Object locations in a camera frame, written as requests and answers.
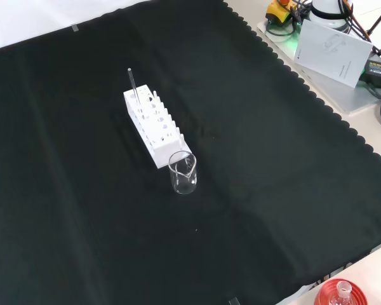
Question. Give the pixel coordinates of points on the clear glass rod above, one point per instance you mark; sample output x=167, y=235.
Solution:
x=132, y=81

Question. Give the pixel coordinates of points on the white test tube rack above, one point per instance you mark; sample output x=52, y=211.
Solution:
x=160, y=141

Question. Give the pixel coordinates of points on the clear glass beaker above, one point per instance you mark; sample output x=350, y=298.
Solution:
x=184, y=188

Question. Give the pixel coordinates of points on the black bench cloth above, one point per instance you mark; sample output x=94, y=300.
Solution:
x=82, y=197

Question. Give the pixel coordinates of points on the clear tape piece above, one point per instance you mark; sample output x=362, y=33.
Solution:
x=75, y=28
x=234, y=301

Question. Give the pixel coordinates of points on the yellow stop button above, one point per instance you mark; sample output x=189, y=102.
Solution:
x=274, y=14

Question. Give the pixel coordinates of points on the pale metal board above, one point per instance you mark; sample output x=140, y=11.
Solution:
x=347, y=99

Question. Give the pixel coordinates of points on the white paper booklet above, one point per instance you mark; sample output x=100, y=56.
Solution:
x=333, y=51

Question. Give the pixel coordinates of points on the black power adapter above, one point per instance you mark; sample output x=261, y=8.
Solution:
x=380, y=75

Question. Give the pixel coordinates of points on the clear round-bottom flask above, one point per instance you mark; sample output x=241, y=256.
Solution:
x=343, y=290

